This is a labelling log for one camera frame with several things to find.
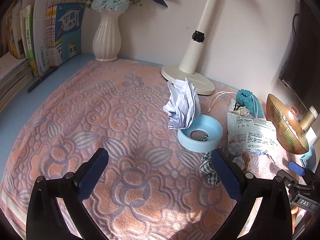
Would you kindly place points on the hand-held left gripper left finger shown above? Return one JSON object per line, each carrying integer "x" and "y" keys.
{"x": 91, "y": 177}

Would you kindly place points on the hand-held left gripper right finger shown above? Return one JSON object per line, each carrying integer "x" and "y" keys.
{"x": 226, "y": 177}

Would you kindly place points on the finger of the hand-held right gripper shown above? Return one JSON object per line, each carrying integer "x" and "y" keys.
{"x": 290, "y": 182}
{"x": 296, "y": 167}

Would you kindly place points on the checked scrunchie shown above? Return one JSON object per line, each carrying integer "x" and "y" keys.
{"x": 208, "y": 172}

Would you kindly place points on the brown plush toy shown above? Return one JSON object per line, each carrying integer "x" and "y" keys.
{"x": 246, "y": 160}

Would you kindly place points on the grey plush ball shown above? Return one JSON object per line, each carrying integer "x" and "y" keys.
{"x": 235, "y": 148}

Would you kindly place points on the amber ribbed glass bowl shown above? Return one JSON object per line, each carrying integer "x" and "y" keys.
{"x": 285, "y": 135}

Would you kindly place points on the white printed packet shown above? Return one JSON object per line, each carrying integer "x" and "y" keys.
{"x": 252, "y": 132}

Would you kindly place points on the beige cloth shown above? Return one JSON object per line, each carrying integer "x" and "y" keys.
{"x": 243, "y": 111}

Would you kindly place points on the white paper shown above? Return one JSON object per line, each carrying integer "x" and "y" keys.
{"x": 181, "y": 102}

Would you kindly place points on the person's right hand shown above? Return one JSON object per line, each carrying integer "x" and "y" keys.
{"x": 298, "y": 216}

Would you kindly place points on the gold bottle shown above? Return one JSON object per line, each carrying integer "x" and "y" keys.
{"x": 308, "y": 120}

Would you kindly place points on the orange hair clip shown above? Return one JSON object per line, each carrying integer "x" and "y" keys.
{"x": 293, "y": 111}

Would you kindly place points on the pink patterned blanket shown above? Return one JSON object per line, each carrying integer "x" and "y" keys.
{"x": 100, "y": 110}

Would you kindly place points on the black monitor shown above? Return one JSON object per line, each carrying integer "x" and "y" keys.
{"x": 305, "y": 62}

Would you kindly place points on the black pen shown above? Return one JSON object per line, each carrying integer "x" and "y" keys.
{"x": 41, "y": 80}

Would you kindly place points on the stack of flat books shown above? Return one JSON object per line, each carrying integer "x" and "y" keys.
{"x": 12, "y": 77}

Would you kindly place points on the white desk lamp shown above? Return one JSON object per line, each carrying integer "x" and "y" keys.
{"x": 192, "y": 52}

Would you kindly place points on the white ribbed vase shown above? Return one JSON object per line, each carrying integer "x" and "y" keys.
{"x": 106, "y": 40}

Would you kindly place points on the row of upright books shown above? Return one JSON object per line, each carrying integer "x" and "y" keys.
{"x": 50, "y": 30}

